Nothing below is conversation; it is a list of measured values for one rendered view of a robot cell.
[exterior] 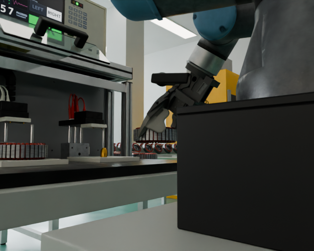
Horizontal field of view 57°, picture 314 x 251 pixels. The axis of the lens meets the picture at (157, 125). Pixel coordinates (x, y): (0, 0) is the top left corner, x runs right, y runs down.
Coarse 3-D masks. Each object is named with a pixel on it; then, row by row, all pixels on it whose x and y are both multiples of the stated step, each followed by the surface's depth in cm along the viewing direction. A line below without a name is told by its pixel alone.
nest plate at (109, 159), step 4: (84, 156) 88; (88, 156) 88; (92, 156) 88; (96, 156) 88; (108, 156) 88; (112, 156) 88; (116, 156) 88; (120, 156) 88; (124, 156) 88; (128, 156) 88; (72, 160) 83; (76, 160) 81; (80, 160) 80; (84, 160) 79; (88, 160) 78; (92, 160) 77; (96, 160) 76; (100, 160) 75; (104, 160) 76; (108, 160) 77; (112, 160) 78; (116, 160) 79; (120, 160) 80; (124, 160) 82; (128, 160) 83; (132, 160) 84; (136, 160) 85
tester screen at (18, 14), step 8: (0, 0) 78; (8, 0) 79; (16, 0) 81; (24, 0) 83; (32, 0) 85; (40, 0) 86; (48, 0) 88; (56, 0) 91; (16, 8) 81; (24, 8) 83; (56, 8) 90; (16, 16) 81; (24, 16) 82
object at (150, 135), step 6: (150, 132) 68; (156, 132) 68; (162, 132) 68; (168, 132) 69; (174, 132) 70; (138, 138) 69; (144, 138) 68; (150, 138) 68; (156, 138) 68; (162, 138) 68; (168, 138) 69; (174, 138) 70
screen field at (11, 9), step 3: (0, 3) 78; (0, 6) 78; (3, 6) 78; (6, 6) 79; (9, 6) 79; (0, 9) 77; (3, 9) 78; (6, 9) 79; (9, 9) 79; (12, 9) 80; (3, 12) 78; (6, 12) 79; (9, 12) 79; (12, 12) 80; (12, 15) 80
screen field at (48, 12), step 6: (30, 0) 84; (30, 6) 84; (36, 6) 85; (42, 6) 87; (36, 12) 85; (42, 12) 87; (48, 12) 88; (54, 12) 90; (60, 12) 91; (54, 18) 90; (60, 18) 91
